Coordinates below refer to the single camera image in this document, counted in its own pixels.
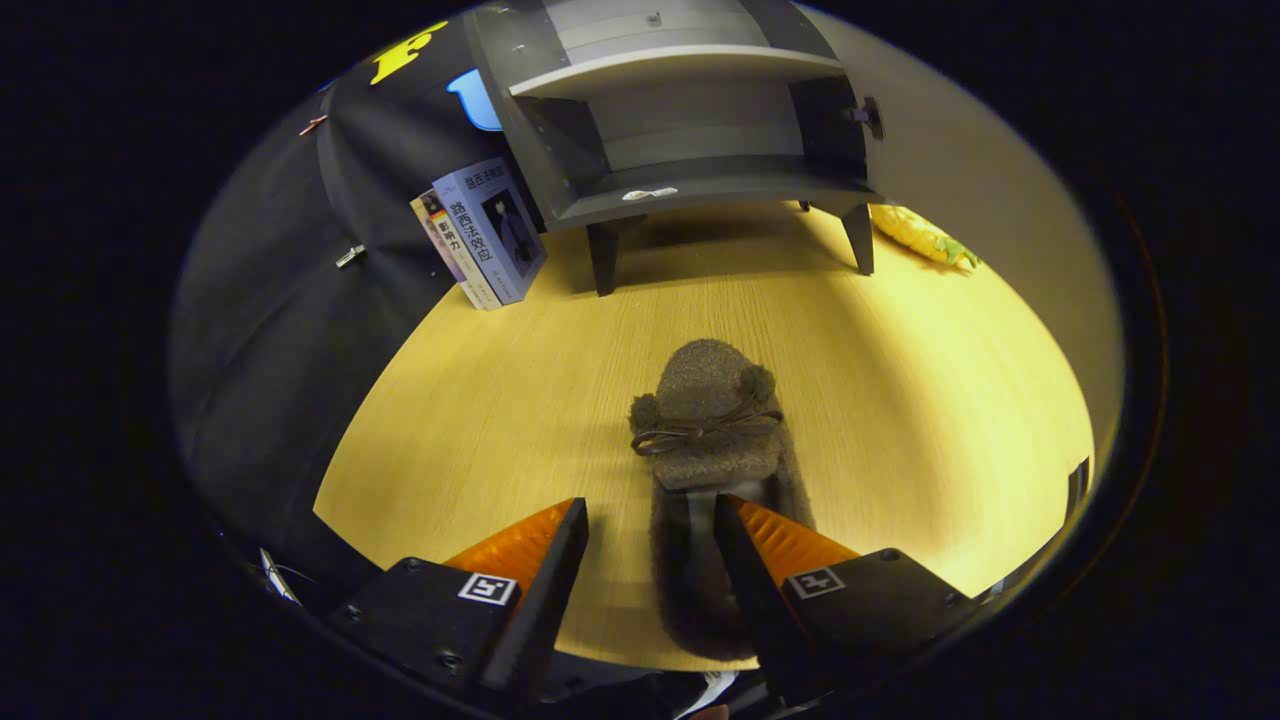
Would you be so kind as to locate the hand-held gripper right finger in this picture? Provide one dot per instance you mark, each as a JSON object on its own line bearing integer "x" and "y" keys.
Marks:
{"x": 750, "y": 590}

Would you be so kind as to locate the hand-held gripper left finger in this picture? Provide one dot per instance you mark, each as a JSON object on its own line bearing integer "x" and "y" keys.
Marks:
{"x": 540, "y": 590}

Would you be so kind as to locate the brown fuzzy shoe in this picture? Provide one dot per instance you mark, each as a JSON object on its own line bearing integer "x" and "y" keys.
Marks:
{"x": 710, "y": 400}

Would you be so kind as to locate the dark grey shoe cabinet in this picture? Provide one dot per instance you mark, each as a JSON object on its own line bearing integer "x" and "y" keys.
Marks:
{"x": 560, "y": 150}

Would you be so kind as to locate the blue book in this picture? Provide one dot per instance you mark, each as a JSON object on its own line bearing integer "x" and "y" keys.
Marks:
{"x": 500, "y": 225}

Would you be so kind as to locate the black backdrop cloth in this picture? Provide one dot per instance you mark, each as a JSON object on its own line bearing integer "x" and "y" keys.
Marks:
{"x": 260, "y": 330}

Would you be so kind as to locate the silver clip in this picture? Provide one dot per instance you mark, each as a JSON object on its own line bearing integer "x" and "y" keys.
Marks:
{"x": 350, "y": 256}

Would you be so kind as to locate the yellow plush toy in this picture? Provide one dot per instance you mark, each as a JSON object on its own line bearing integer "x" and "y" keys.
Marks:
{"x": 920, "y": 235}

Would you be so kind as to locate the pink clip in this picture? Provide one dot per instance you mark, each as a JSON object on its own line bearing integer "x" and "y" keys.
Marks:
{"x": 313, "y": 125}

